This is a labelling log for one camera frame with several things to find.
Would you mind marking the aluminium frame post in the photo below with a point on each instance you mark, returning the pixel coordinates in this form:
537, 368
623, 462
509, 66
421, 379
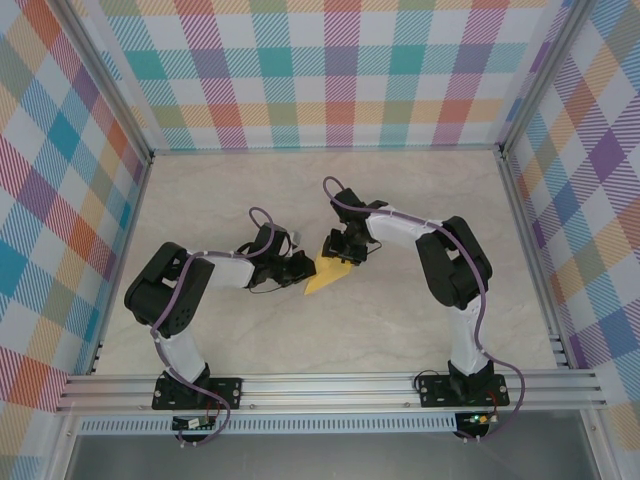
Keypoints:
543, 75
114, 85

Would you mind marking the wide aluminium mounting rail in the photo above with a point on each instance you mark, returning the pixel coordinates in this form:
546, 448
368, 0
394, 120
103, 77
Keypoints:
325, 390

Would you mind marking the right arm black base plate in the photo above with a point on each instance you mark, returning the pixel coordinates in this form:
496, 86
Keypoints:
432, 390

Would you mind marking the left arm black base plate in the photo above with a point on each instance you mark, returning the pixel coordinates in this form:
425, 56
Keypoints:
230, 390

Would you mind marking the aluminium side frame rail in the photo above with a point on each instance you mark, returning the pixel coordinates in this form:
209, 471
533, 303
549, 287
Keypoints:
125, 250
531, 250

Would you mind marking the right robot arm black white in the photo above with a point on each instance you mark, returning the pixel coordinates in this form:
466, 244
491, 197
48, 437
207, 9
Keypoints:
395, 225

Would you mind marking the grey metal panel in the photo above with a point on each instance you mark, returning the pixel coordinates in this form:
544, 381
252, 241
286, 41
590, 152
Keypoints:
325, 457

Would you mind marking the yellow cloth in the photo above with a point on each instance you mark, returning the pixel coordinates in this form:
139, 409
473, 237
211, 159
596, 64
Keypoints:
325, 275

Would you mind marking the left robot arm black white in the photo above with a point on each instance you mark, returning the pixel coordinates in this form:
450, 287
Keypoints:
230, 270

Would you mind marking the thin aluminium frame rail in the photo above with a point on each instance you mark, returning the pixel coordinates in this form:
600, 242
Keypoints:
325, 148

